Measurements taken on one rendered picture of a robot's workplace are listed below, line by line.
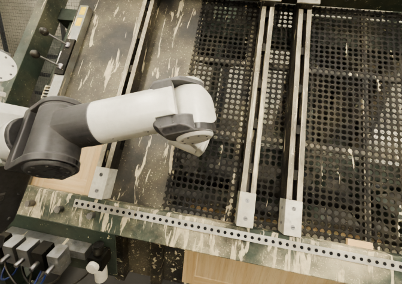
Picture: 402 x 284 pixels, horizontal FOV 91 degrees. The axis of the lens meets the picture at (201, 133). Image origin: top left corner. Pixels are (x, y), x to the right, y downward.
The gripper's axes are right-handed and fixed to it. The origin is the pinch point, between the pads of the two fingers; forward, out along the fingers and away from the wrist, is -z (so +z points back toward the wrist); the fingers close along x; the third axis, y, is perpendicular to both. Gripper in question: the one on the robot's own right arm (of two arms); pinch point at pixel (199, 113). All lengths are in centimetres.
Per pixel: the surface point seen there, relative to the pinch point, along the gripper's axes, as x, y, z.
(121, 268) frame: -92, 35, 27
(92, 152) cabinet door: -20, 46, 14
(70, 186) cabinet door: -31, 51, 25
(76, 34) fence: 23, 71, -25
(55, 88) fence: 1, 72, -3
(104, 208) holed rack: -33, 31, 32
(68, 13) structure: 32, 88, -43
